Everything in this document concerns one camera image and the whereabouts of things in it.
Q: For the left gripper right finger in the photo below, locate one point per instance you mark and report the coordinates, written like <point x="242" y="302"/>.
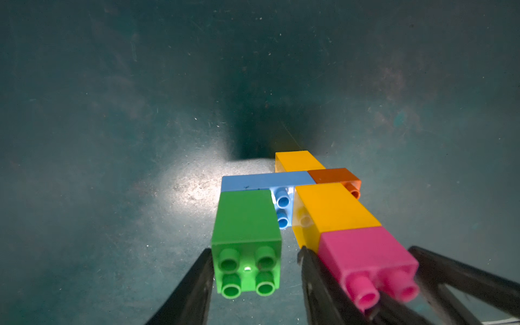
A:
<point x="325" y="301"/>

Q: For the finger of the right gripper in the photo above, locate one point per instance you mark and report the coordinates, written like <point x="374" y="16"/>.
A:
<point x="437" y="272"/>
<point x="391" y="312"/>

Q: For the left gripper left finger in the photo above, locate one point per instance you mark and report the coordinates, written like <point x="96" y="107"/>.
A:
<point x="189" y="302"/>

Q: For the pink lego brick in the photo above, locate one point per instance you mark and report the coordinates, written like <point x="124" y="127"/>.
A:
<point x="368" y="261"/>

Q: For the green lego brick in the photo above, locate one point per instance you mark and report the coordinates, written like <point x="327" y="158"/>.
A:
<point x="246" y="244"/>

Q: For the yellow lego brick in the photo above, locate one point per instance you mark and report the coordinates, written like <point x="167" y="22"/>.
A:
<point x="321" y="208"/>
<point x="296" y="161"/>

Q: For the blue long lego brick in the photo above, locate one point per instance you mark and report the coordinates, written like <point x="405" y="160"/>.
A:
<point x="281" y="185"/>

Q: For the orange lego brick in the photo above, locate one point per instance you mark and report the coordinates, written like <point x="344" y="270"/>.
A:
<point x="341" y="175"/>

